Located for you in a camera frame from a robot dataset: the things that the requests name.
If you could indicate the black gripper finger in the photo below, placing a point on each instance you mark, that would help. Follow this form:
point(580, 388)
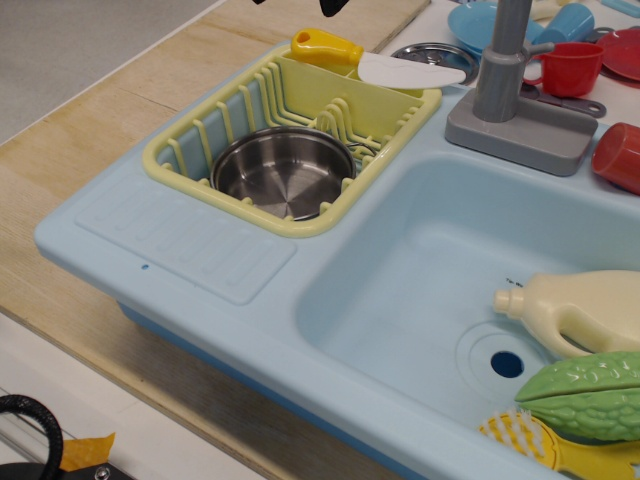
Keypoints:
point(332, 7)

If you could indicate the silver metal pot lid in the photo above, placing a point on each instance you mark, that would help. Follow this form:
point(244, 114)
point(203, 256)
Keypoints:
point(444, 55)

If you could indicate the stainless steel pot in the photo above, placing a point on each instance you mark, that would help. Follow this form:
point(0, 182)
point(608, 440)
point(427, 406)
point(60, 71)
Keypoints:
point(286, 171)

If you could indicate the yellow plastic dish rack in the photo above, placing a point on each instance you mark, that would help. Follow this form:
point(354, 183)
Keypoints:
point(276, 91)

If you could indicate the blue toy plate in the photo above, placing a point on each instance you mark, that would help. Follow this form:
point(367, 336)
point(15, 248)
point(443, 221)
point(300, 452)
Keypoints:
point(475, 22)

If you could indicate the grey toy faucet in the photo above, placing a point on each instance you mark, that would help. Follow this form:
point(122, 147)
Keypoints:
point(493, 118)

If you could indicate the blue toy cup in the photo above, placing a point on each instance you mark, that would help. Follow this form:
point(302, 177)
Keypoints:
point(574, 22)

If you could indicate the red toy cup upright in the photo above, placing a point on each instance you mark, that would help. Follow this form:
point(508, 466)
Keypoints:
point(570, 70)

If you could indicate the red toy plate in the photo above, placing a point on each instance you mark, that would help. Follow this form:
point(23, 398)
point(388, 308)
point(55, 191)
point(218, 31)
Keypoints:
point(621, 52)

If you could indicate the red toy cup lying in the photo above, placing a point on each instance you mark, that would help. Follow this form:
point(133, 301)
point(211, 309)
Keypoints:
point(616, 157)

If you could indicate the light blue toy sink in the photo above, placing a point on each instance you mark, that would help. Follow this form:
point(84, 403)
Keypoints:
point(380, 328)

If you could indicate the cream toy detergent bottle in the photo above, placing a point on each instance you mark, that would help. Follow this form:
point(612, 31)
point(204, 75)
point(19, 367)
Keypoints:
point(578, 314)

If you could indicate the green toy bitter gourd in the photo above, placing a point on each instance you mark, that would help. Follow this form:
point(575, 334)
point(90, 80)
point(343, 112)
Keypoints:
point(592, 397)

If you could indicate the yellow tape piece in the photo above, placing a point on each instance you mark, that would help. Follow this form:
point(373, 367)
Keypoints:
point(88, 452)

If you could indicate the yellow toy dish brush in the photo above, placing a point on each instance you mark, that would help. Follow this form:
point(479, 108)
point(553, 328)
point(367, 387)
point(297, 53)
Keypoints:
point(529, 436)

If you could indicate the yellow handled white toy knife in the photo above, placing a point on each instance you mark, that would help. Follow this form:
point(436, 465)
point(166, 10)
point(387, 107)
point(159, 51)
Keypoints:
point(319, 47)

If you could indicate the grey toy utensil handle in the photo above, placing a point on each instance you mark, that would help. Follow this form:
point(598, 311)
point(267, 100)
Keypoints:
point(589, 107)

